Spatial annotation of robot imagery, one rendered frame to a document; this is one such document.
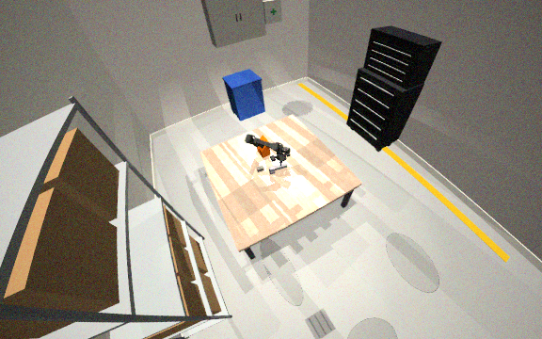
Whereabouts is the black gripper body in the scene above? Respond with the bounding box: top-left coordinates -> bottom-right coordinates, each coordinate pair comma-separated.
270,152 -> 291,162

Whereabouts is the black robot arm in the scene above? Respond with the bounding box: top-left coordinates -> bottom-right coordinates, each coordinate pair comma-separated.
245,133 -> 291,162

